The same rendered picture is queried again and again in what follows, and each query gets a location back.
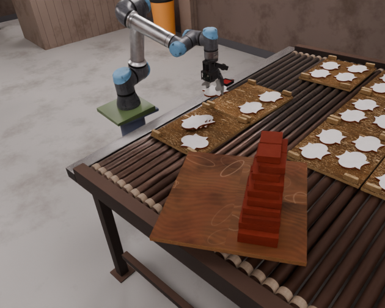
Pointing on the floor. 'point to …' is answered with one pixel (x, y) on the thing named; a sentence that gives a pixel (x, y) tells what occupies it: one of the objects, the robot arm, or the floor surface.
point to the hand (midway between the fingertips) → (215, 91)
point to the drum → (164, 14)
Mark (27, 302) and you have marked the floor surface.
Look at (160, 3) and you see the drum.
